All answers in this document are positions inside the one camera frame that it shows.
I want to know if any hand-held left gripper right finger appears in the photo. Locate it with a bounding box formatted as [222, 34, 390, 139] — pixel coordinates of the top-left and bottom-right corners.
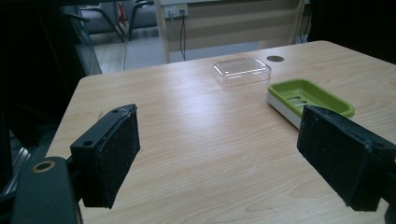
[296, 105, 396, 213]

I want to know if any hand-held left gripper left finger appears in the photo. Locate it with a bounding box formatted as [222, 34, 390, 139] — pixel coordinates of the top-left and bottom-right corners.
[69, 103, 141, 210]

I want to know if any green and white soap dish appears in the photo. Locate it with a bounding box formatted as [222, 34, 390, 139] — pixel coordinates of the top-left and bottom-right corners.
[266, 77, 356, 131]

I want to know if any clear plastic soap box lid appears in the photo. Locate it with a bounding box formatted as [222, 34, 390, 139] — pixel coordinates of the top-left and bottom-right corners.
[212, 57, 272, 88]

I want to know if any black cabinet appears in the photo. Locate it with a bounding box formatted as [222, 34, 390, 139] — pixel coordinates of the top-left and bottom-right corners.
[0, 0, 103, 147]

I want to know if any white cable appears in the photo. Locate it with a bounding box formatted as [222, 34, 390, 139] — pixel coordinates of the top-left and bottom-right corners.
[121, 39, 130, 71]

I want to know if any grey chair with black frame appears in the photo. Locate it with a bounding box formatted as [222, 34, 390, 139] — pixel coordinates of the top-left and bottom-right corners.
[66, 0, 158, 43]

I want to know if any black power cable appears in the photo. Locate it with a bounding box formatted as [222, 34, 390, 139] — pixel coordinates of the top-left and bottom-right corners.
[179, 11, 187, 62]

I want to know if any white wall power socket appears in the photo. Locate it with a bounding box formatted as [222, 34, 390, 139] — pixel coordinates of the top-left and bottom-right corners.
[163, 3, 189, 19]

